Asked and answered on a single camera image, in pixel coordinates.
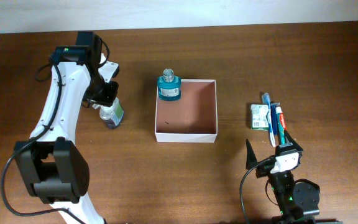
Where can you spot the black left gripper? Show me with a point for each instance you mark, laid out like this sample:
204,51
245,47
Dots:
108,98

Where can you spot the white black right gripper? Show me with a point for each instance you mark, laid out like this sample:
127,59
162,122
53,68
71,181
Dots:
251,157

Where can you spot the purple foaming soap pump bottle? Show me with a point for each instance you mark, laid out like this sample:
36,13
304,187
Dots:
111,115

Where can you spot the green white wipes packet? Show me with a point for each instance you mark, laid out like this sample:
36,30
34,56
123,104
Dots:
259,117

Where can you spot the blue Listerine mouthwash bottle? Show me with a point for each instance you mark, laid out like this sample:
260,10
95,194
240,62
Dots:
169,86

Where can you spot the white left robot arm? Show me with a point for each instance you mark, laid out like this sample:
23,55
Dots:
51,166

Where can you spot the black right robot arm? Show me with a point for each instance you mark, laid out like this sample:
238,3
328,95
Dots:
297,199

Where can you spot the Colgate toothpaste tube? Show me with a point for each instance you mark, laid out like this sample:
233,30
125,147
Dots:
281,124

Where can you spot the blue white toothbrush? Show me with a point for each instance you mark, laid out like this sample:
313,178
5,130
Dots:
266,100

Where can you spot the pink cardboard box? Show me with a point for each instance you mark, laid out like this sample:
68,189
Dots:
193,118

